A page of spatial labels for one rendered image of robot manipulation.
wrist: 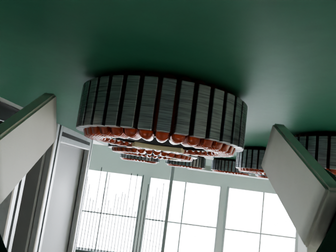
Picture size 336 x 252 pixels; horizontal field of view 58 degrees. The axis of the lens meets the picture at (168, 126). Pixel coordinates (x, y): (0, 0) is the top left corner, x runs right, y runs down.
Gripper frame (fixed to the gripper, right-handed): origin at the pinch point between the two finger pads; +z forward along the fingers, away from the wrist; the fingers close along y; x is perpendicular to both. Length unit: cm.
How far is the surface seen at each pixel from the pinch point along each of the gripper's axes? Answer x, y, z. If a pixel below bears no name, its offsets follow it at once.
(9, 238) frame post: -24.9, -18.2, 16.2
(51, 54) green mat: 3.9, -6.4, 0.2
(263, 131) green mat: -3.5, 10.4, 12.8
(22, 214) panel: -25.1, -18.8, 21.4
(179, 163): -31, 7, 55
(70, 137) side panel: -18.5, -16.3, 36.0
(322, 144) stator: -2.2, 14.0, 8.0
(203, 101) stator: 2.7, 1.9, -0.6
